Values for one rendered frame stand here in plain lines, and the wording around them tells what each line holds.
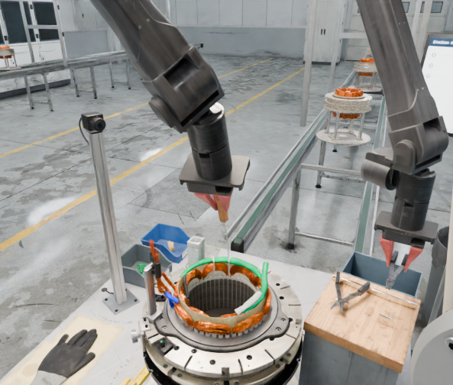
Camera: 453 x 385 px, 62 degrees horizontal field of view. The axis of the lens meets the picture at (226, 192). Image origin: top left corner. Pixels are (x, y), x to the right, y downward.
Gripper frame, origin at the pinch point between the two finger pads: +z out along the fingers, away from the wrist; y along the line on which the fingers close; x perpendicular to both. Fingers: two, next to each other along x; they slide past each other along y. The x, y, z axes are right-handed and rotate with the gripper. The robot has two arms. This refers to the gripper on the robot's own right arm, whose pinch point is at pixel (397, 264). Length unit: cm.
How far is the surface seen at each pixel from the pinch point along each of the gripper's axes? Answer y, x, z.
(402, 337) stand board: -3.9, 5.4, 12.2
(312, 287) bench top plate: 26, -34, 40
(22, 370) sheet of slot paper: 79, 38, 40
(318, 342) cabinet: 10.4, 11.2, 16.3
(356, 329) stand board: 4.1, 8.1, 12.1
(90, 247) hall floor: 216, -83, 114
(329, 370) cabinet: 7.4, 11.1, 22.4
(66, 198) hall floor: 304, -128, 112
